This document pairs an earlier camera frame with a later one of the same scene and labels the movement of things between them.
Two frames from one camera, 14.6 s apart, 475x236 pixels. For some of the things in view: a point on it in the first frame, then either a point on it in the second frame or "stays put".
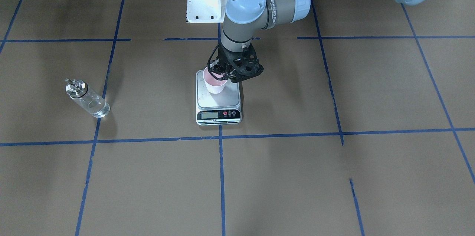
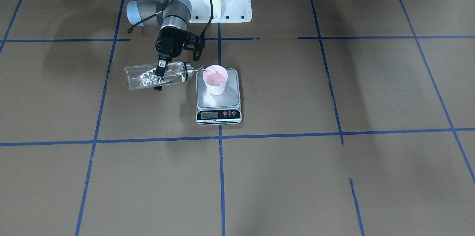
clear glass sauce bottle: x=87 y=98 to x=143 y=76
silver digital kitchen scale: x=224 y=108 stays put
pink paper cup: x=214 y=86 stays put
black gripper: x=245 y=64 to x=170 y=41
